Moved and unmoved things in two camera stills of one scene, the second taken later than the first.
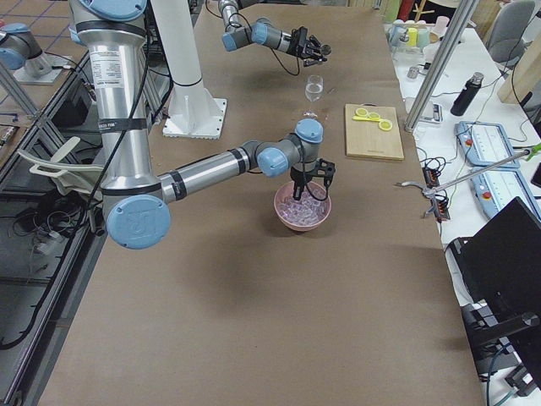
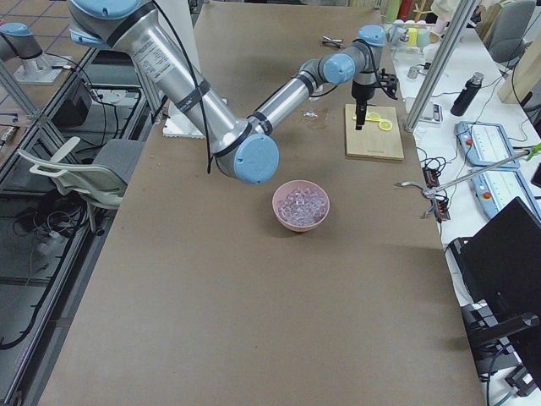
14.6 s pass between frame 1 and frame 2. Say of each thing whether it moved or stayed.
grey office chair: stayed
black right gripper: moved
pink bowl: stayed
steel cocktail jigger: moved
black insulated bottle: stayed
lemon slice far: stayed
